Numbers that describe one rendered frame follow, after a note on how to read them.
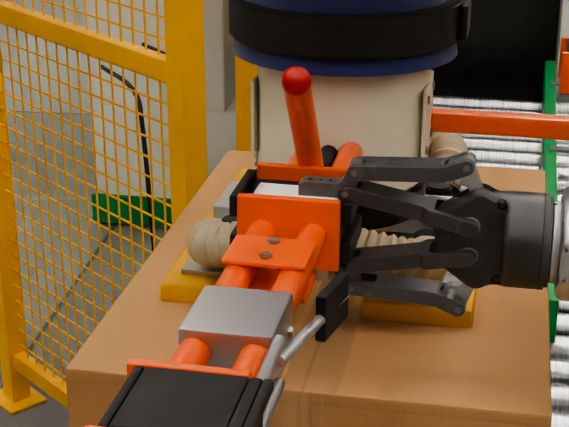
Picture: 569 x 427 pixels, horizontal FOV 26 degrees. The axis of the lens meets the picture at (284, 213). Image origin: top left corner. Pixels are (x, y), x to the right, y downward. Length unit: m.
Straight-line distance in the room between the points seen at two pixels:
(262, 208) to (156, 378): 0.29
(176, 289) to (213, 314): 0.35
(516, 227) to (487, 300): 0.24
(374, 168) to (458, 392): 0.20
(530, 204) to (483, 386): 0.16
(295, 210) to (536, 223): 0.18
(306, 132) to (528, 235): 0.20
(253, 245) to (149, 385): 0.23
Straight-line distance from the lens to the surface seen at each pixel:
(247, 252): 0.89
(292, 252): 0.90
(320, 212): 0.95
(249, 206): 0.96
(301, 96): 0.96
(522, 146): 3.24
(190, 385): 0.70
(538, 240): 0.94
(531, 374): 1.05
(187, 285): 1.15
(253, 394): 0.69
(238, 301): 0.82
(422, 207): 0.96
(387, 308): 1.11
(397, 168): 0.95
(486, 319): 1.14
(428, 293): 0.99
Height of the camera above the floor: 1.58
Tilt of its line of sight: 22 degrees down
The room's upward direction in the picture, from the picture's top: straight up
